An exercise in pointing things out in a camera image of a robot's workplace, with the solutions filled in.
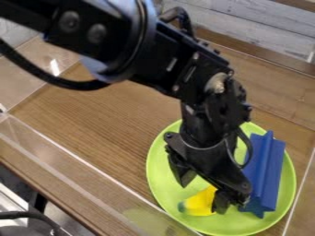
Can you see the green round plate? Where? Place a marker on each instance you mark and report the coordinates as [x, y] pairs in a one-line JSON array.
[[235, 223]]

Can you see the blue star-shaped block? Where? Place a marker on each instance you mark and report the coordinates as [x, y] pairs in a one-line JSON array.
[[263, 170]]

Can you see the clear acrylic enclosure wall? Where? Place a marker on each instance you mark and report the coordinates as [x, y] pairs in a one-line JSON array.
[[78, 143]]

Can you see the yellow toy banana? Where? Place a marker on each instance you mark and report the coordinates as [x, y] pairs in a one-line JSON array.
[[198, 205]]

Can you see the black metal table stand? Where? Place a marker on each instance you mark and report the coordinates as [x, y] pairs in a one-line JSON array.
[[40, 224]]

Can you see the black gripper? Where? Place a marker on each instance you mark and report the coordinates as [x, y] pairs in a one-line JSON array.
[[200, 151]]

